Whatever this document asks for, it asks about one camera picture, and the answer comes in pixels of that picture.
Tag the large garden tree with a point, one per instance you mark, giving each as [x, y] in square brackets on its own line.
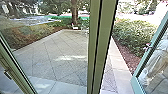
[74, 11]

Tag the green garden bush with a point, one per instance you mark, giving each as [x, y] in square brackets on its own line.
[133, 35]

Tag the white garden bench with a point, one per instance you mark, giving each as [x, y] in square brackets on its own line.
[80, 29]

